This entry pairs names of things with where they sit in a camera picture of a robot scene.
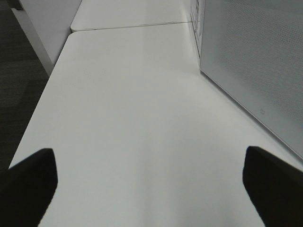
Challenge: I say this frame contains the white microwave oven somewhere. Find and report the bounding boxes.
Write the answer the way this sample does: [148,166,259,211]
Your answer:
[189,0,303,164]

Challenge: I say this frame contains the white microwave door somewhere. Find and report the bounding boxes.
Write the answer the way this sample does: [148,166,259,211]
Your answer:
[200,0,303,164]

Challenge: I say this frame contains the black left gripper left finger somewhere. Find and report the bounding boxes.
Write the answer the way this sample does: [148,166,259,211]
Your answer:
[0,148,58,227]

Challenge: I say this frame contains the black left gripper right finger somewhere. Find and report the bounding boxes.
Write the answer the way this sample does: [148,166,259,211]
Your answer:
[242,146,303,227]

